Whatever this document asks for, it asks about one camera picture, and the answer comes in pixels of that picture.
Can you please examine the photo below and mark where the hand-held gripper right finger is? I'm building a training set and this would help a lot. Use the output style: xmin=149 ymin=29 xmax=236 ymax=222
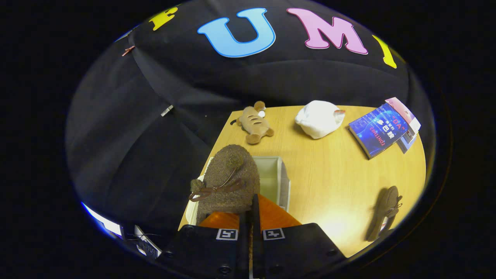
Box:
xmin=251 ymin=193 xmax=346 ymax=279

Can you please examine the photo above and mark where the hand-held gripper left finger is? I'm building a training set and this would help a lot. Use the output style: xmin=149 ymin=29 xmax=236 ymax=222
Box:
xmin=156 ymin=212 xmax=251 ymax=279

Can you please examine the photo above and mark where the grey fabric storage box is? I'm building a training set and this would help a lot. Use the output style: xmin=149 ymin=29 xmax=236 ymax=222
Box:
xmin=185 ymin=156 xmax=291 ymax=226

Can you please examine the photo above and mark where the brown fuzzy shoe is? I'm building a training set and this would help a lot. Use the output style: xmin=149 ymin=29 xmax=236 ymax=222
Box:
xmin=365 ymin=186 xmax=404 ymax=242
xmin=188 ymin=144 xmax=261 ymax=226

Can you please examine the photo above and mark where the brown striped plush toy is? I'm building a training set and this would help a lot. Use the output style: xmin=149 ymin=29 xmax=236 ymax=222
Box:
xmin=230 ymin=101 xmax=275 ymax=145

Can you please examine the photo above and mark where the white plush toy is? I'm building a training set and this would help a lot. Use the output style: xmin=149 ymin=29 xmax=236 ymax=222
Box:
xmin=294 ymin=100 xmax=346 ymax=140

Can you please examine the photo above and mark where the dark blue book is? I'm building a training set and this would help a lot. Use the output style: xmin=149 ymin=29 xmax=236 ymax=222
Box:
xmin=348 ymin=102 xmax=410 ymax=160

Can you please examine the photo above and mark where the light blue book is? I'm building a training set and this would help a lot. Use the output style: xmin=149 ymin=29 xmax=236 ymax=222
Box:
xmin=396 ymin=130 xmax=420 ymax=155

